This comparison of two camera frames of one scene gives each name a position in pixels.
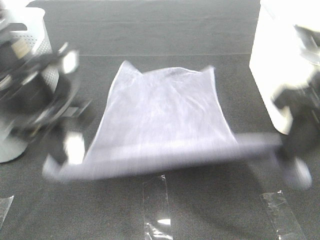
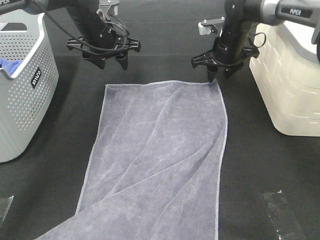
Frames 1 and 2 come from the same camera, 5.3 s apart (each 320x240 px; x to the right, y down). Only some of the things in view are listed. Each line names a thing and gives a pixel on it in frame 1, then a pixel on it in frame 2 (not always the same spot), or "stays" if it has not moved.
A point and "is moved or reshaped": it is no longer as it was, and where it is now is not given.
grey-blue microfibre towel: x=163 y=119 is moved or reshaped
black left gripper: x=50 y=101 -> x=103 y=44
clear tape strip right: x=285 y=225 stays
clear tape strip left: x=5 y=205 stays
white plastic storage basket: x=278 y=61 stays
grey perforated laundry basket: x=25 y=42 stays
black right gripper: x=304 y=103 -> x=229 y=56
